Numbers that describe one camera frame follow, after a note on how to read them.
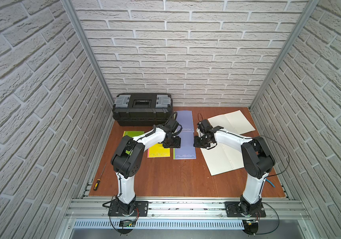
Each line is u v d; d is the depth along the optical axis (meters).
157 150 0.96
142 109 0.95
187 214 0.74
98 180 0.83
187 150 0.96
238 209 0.73
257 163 0.50
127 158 0.53
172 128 0.76
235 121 1.10
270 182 0.82
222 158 0.93
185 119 1.14
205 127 0.77
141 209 0.73
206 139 0.71
